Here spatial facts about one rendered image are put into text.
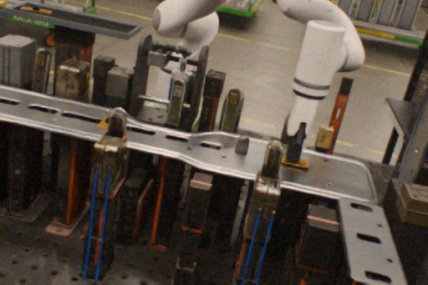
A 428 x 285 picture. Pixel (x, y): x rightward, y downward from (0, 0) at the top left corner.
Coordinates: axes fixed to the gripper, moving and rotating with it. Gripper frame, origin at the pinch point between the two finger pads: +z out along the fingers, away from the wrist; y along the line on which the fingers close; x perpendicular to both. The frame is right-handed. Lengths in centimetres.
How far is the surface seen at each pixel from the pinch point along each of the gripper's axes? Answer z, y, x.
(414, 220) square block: 2.2, 16.9, 25.8
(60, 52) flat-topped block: -3, -30, -72
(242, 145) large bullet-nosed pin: 0.8, 1.6, -12.4
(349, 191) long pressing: 3.3, 8.5, 13.4
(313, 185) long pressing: 3.3, 9.2, 5.2
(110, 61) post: -6, -20, -54
